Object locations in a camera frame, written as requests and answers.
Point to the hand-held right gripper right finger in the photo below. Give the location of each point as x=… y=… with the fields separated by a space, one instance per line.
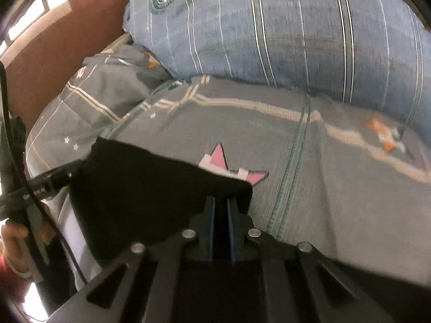
x=231 y=228

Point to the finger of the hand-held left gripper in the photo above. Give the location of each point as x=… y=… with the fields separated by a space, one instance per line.
x=59 y=174

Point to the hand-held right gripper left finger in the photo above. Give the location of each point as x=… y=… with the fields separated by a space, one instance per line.
x=210 y=228

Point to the black pants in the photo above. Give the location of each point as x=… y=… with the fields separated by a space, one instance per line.
x=134 y=191

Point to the person's left forearm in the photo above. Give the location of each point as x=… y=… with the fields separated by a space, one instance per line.
x=4 y=274

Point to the person's left hand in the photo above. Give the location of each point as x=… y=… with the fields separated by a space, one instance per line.
x=13 y=242

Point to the white bed sheet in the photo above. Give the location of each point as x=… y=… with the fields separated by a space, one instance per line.
x=78 y=242

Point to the grey printed blanket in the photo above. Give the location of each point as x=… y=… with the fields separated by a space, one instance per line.
x=320 y=208

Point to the grey printed pillow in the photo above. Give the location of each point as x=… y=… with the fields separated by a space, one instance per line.
x=111 y=80

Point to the brown headboard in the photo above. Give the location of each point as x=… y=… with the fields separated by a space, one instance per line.
x=67 y=40

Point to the window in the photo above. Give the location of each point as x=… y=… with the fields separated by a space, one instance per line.
x=20 y=28

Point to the blue striped pillow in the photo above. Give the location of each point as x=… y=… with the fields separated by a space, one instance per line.
x=269 y=27

